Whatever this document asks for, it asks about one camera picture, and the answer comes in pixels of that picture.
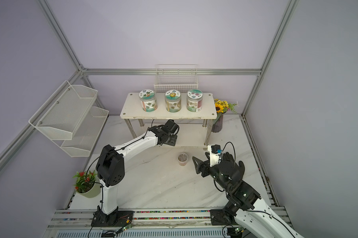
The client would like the aluminium front rail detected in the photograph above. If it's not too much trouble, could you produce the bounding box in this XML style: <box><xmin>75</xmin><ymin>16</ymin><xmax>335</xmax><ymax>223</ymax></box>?
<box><xmin>42</xmin><ymin>206</ymin><xmax>299</xmax><ymax>238</ymax></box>

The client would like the strawberry lid seed container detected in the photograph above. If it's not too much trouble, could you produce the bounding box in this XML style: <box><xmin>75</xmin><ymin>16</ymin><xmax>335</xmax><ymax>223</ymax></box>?
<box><xmin>139</xmin><ymin>89</ymin><xmax>157</xmax><ymax>112</ymax></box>

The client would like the red flower plant pot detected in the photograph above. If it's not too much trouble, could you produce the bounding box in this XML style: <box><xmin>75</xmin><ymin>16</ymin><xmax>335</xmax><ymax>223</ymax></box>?
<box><xmin>73</xmin><ymin>170</ymin><xmax>101</xmax><ymax>198</ymax></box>

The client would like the white two-tier shelf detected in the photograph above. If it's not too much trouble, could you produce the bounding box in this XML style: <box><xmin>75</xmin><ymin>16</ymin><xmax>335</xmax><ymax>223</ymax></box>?
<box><xmin>120</xmin><ymin>92</ymin><xmax>218</xmax><ymax>150</ymax></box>

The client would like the pink flower lid seed container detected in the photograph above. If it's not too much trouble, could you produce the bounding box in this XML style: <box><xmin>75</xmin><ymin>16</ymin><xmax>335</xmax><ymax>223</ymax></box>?
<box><xmin>187</xmin><ymin>89</ymin><xmax>203</xmax><ymax>112</ymax></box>

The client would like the white wire basket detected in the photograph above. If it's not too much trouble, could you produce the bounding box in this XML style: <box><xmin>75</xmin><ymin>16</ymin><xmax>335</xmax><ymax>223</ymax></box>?
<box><xmin>154</xmin><ymin>64</ymin><xmax>198</xmax><ymax>93</ymax></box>

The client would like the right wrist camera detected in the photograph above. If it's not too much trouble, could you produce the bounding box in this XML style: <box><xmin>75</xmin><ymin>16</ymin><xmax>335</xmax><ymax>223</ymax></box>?
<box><xmin>208</xmin><ymin>144</ymin><xmax>222</xmax><ymax>167</ymax></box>

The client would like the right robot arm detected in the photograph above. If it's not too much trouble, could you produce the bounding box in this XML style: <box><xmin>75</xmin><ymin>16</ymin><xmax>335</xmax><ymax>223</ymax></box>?
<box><xmin>192</xmin><ymin>153</ymin><xmax>302</xmax><ymax>238</ymax></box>

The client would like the small red-based clear cup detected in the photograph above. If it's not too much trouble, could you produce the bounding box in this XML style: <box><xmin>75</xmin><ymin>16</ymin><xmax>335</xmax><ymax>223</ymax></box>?
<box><xmin>178</xmin><ymin>153</ymin><xmax>189</xmax><ymax>166</ymax></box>

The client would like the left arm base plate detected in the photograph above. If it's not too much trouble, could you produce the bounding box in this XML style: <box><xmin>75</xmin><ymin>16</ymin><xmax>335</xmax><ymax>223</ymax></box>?
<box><xmin>91</xmin><ymin>210</ymin><xmax>134</xmax><ymax>227</ymax></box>

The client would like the white mesh wall rack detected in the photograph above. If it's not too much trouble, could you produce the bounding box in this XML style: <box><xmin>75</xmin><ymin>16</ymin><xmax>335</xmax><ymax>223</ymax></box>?
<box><xmin>28</xmin><ymin>81</ymin><xmax>109</xmax><ymax>157</ymax></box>

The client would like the aluminium cage frame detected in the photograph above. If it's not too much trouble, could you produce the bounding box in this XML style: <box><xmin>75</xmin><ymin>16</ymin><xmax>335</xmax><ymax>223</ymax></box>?
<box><xmin>0</xmin><ymin>1</ymin><xmax>288</xmax><ymax>210</ymax></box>

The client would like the yellow sunflower plant pot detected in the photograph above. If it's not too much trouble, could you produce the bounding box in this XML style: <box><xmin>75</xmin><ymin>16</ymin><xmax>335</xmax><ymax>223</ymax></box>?
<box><xmin>211</xmin><ymin>99</ymin><xmax>238</xmax><ymax>133</ymax></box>

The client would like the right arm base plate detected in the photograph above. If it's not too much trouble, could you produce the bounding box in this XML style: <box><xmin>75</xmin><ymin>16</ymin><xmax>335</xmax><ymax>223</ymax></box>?
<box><xmin>210</xmin><ymin>208</ymin><xmax>251</xmax><ymax>226</ymax></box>

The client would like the black yellow work glove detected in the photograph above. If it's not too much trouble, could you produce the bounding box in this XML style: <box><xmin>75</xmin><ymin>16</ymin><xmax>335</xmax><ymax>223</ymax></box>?
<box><xmin>219</xmin><ymin>152</ymin><xmax>245</xmax><ymax>182</ymax></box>

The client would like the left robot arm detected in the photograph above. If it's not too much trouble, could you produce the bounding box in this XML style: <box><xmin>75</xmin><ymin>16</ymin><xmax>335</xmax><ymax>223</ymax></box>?
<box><xmin>96</xmin><ymin>120</ymin><xmax>180</xmax><ymax>215</ymax></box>

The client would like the sunflower lid seed container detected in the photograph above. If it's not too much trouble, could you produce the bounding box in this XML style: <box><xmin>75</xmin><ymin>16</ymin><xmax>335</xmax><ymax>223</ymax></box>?
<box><xmin>165</xmin><ymin>89</ymin><xmax>182</xmax><ymax>113</ymax></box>

